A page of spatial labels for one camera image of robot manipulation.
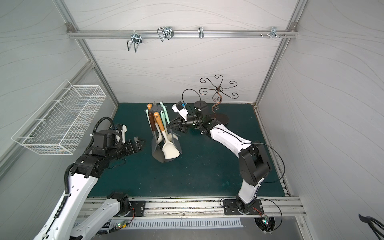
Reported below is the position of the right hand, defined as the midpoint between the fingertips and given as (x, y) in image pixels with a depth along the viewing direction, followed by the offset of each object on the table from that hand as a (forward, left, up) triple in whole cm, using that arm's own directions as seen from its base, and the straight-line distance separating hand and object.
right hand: (167, 124), depth 74 cm
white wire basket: (-6, +49, +5) cm, 50 cm away
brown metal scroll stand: (+25, -27, -5) cm, 37 cm away
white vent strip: (-38, -10, -28) cm, 48 cm away
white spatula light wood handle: (-7, 0, -15) cm, 16 cm away
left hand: (-9, +13, -4) cm, 17 cm away
